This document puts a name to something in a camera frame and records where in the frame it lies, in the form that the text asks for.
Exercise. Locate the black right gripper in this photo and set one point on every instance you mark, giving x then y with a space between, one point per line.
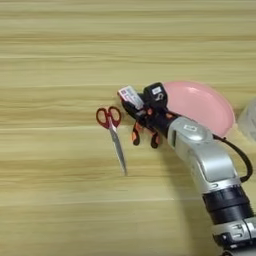
156 121

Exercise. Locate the small pink white box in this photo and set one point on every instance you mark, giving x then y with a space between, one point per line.
131 96

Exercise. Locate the orange black pliers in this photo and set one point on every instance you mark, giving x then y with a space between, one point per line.
134 136

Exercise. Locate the pink round plate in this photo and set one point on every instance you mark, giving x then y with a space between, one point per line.
200 103

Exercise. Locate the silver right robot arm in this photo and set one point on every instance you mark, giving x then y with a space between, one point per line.
206 156

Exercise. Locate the small black box white label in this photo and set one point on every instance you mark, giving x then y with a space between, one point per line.
156 95

